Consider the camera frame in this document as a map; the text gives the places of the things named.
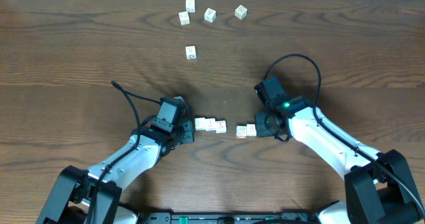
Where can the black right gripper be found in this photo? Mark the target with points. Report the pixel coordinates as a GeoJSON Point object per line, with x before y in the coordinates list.
{"type": "Point", "coordinates": [261, 128]}

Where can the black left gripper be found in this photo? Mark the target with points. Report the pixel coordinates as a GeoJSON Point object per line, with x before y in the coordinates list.
{"type": "Point", "coordinates": [188, 131]}

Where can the wooden block green side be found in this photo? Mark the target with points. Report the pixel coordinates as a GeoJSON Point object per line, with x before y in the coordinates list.
{"type": "Point", "coordinates": [199, 123]}

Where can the wooden block letter A green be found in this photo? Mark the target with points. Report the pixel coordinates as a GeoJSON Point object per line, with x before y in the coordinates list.
{"type": "Point", "coordinates": [251, 130]}

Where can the wooden block blue side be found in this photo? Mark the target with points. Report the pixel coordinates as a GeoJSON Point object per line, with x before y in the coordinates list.
{"type": "Point", "coordinates": [220, 126]}
{"type": "Point", "coordinates": [210, 124]}

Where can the wooden block snail letter Y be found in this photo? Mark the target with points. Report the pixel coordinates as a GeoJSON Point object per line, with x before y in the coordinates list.
{"type": "Point", "coordinates": [241, 132]}

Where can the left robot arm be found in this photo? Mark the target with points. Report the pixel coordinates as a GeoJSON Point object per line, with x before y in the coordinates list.
{"type": "Point", "coordinates": [92, 195]}

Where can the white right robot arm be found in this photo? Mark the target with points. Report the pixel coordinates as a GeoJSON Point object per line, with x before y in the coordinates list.
{"type": "Point", "coordinates": [379, 187]}

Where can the wooden block soccer ball yellow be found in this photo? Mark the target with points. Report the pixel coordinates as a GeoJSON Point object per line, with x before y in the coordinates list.
{"type": "Point", "coordinates": [191, 52]}

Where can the wooden block red M side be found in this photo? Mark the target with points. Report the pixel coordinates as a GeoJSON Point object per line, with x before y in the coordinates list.
{"type": "Point", "coordinates": [184, 18]}

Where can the wooden block number 6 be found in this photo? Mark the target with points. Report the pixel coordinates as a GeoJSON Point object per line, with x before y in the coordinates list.
{"type": "Point", "coordinates": [241, 12]}

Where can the wooden block number 3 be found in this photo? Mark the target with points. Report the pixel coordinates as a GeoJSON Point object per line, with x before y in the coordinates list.
{"type": "Point", "coordinates": [210, 15]}

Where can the wooden block far back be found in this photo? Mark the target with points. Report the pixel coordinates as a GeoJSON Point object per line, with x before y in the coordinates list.
{"type": "Point", "coordinates": [190, 6]}

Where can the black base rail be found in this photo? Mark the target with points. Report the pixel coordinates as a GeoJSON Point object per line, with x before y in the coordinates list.
{"type": "Point", "coordinates": [227, 218]}

